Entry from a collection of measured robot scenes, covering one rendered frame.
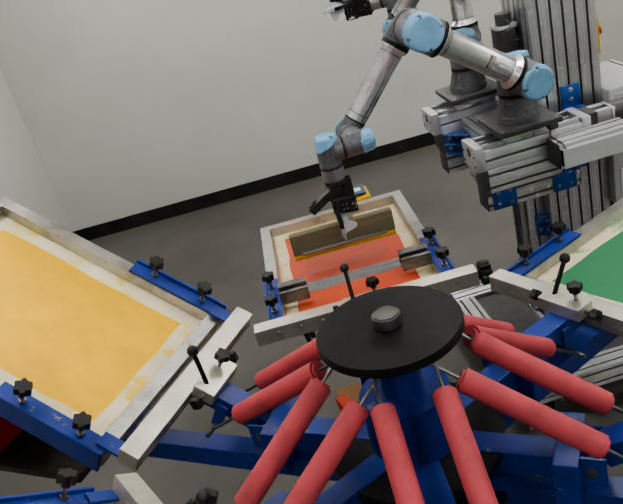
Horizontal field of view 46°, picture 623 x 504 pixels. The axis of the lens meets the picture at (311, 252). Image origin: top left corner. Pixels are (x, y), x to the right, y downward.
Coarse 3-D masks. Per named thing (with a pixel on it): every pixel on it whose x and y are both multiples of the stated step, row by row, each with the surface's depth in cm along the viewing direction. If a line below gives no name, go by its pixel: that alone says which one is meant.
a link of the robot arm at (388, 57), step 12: (384, 36) 238; (384, 48) 239; (396, 48) 236; (408, 48) 238; (384, 60) 239; (396, 60) 239; (372, 72) 241; (384, 72) 240; (372, 84) 241; (384, 84) 242; (360, 96) 243; (372, 96) 242; (348, 108) 248; (360, 108) 243; (372, 108) 245; (348, 120) 245; (360, 120) 245; (336, 132) 250
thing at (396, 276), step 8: (384, 240) 269; (392, 240) 268; (400, 240) 266; (392, 248) 262; (400, 248) 261; (384, 256) 258; (392, 256) 257; (352, 264) 259; (360, 264) 257; (368, 264) 256; (384, 272) 248; (392, 272) 247; (400, 272) 246; (408, 272) 244; (416, 272) 243; (360, 280) 248; (384, 280) 244; (392, 280) 242; (400, 280) 241; (408, 280) 240; (360, 288) 243; (368, 288) 242; (376, 288) 240
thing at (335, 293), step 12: (288, 240) 290; (288, 252) 280; (300, 264) 269; (300, 276) 261; (312, 276) 258; (324, 276) 256; (336, 288) 247; (300, 300) 246; (312, 300) 244; (324, 300) 242; (336, 300) 240
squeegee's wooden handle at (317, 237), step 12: (360, 216) 248; (372, 216) 247; (384, 216) 248; (312, 228) 249; (324, 228) 247; (336, 228) 248; (360, 228) 249; (372, 228) 249; (384, 228) 250; (300, 240) 248; (312, 240) 249; (324, 240) 249; (336, 240) 250; (300, 252) 250
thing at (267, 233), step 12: (396, 192) 296; (360, 204) 295; (372, 204) 295; (384, 204) 296; (396, 204) 290; (408, 204) 283; (312, 216) 296; (324, 216) 295; (408, 216) 274; (264, 228) 297; (276, 228) 295; (288, 228) 295; (300, 228) 296; (420, 228) 263; (264, 240) 287; (264, 252) 277; (276, 264) 274; (432, 264) 241; (276, 276) 257
